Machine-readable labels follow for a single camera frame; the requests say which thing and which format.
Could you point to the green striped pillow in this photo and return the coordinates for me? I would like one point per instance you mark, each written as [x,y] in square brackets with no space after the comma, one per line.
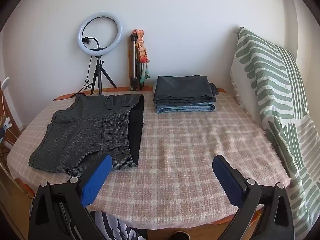
[270,80]

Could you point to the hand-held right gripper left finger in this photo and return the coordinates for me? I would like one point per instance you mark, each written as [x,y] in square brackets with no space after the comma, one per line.
[96,180]

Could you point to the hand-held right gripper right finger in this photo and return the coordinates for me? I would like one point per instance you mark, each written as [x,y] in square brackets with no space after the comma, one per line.
[228,180]

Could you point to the zebra print clothing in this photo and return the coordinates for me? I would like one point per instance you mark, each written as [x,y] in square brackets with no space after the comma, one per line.
[112,226]

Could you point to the grey tweed pants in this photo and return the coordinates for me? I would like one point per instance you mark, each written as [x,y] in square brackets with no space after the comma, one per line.
[87,135]

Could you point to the silver folded tripod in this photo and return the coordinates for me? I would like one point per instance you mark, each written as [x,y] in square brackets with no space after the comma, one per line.
[132,62]

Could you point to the dark grey folded pants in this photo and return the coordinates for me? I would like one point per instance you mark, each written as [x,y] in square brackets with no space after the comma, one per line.
[182,87]

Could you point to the dark blue folded pants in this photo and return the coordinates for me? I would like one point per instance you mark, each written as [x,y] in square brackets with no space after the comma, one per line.
[215,88]

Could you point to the black gooseneck phone holder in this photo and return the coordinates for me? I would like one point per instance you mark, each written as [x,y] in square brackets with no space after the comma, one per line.
[95,40]

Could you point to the dark shoe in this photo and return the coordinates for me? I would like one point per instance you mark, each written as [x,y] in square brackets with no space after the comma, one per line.
[181,236]

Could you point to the wooden bed frame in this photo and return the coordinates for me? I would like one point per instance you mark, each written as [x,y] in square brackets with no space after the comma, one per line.
[200,231]

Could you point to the light blue folded jeans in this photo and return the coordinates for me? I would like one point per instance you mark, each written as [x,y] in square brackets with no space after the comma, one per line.
[185,108]

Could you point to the pink checked blanket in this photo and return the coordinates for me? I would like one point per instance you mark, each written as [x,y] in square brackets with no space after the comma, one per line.
[180,155]

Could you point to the small black tripod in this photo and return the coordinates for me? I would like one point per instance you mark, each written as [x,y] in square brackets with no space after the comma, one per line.
[99,72]

